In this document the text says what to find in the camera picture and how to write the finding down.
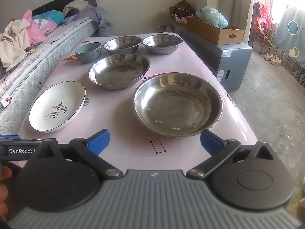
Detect pink hanging clothes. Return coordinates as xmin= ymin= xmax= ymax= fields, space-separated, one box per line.
xmin=253 ymin=0 xmax=280 ymax=46

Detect pale green plastic bag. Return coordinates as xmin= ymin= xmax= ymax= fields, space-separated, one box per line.
xmin=196 ymin=7 xmax=229 ymax=28

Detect long cardboard box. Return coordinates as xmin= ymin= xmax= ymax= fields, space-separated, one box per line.
xmin=186 ymin=16 xmax=245 ymax=45

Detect dark grey storage box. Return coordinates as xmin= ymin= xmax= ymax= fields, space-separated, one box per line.
xmin=180 ymin=25 xmax=253 ymax=93

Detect pink printed tablecloth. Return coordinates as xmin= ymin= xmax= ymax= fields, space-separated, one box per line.
xmin=18 ymin=31 xmax=259 ymax=172

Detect cream garment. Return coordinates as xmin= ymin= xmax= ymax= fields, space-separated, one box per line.
xmin=0 ymin=19 xmax=31 ymax=73

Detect white quilted mattress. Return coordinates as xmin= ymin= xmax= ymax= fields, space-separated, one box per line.
xmin=0 ymin=17 xmax=98 ymax=135

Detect beige curtain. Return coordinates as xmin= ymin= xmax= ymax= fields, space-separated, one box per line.
xmin=207 ymin=0 xmax=261 ymax=47

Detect pink garment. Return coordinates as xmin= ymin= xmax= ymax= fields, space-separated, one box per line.
xmin=11 ymin=10 xmax=47 ymax=47

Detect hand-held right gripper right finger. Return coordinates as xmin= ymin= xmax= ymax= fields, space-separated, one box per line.
xmin=186 ymin=129 xmax=275 ymax=180

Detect blue circle-printed hanging cloth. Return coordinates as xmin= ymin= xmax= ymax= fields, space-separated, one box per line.
xmin=273 ymin=3 xmax=305 ymax=87

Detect white printed ceramic plate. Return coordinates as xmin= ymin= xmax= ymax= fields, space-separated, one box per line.
xmin=29 ymin=81 xmax=86 ymax=133

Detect large steel basin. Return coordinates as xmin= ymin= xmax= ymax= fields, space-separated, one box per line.
xmin=132 ymin=72 xmax=223 ymax=138

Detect wooden stick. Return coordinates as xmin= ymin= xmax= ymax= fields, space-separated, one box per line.
xmin=254 ymin=22 xmax=275 ymax=48

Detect white cloth bundle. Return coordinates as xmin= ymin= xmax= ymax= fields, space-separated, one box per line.
xmin=63 ymin=0 xmax=89 ymax=13

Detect open cardboard carton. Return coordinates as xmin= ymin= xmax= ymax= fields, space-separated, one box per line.
xmin=162 ymin=7 xmax=189 ymax=32

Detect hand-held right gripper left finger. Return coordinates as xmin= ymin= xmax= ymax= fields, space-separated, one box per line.
xmin=30 ymin=129 xmax=124 ymax=179

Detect person's left hand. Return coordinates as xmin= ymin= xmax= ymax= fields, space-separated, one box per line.
xmin=0 ymin=164 xmax=13 ymax=221

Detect medium stainless steel plate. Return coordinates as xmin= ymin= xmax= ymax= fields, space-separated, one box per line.
xmin=88 ymin=53 xmax=151 ymax=90

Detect teal ceramic bowl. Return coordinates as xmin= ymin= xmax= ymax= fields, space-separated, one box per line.
xmin=75 ymin=42 xmax=102 ymax=64

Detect brown paper bag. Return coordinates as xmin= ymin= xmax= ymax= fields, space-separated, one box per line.
xmin=173 ymin=0 xmax=196 ymax=17

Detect teal printed pillow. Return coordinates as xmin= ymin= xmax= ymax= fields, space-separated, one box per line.
xmin=32 ymin=11 xmax=65 ymax=27

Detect stainless steel bowl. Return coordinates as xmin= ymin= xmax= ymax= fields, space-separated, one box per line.
xmin=102 ymin=36 xmax=143 ymax=55
xmin=141 ymin=34 xmax=183 ymax=55

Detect purple grey blanket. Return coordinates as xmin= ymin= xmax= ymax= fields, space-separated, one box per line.
xmin=63 ymin=6 xmax=108 ymax=36

